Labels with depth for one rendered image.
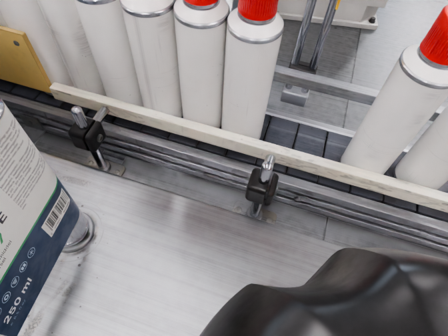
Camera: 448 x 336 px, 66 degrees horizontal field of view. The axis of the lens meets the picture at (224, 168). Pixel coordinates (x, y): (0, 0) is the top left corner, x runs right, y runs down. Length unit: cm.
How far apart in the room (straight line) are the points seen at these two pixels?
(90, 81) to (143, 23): 15
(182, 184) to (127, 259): 14
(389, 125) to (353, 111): 23
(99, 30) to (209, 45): 11
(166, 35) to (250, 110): 11
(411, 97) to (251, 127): 16
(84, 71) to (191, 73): 15
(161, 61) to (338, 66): 36
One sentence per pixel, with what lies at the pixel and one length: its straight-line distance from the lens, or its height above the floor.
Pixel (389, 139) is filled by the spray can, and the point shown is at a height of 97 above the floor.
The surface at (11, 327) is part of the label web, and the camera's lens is 33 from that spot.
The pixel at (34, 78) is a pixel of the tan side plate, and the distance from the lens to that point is 50.
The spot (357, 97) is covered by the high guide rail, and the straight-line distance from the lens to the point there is 41.
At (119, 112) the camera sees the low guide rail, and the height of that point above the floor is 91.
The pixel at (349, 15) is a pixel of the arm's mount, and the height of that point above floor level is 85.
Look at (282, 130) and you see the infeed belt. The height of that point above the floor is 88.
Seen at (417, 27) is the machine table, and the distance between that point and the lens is 81.
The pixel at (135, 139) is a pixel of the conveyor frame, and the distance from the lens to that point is 45.
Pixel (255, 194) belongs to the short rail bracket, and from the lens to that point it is 36.
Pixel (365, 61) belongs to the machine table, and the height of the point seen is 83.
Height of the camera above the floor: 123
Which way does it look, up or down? 57 degrees down
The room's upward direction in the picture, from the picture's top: 4 degrees clockwise
